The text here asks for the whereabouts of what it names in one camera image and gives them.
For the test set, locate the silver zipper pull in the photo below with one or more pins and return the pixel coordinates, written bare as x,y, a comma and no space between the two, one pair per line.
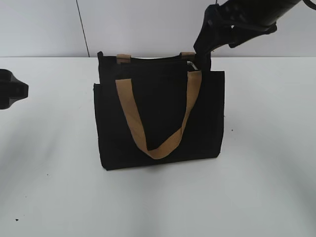
191,66

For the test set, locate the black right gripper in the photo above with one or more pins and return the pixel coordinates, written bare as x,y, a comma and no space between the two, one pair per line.
232,23

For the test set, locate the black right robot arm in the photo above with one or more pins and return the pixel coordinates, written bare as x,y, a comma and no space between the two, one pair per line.
268,11

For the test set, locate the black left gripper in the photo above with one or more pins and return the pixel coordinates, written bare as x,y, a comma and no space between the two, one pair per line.
11,91

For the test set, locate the black tote bag tan handles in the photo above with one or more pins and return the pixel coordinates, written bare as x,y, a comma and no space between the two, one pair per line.
153,111

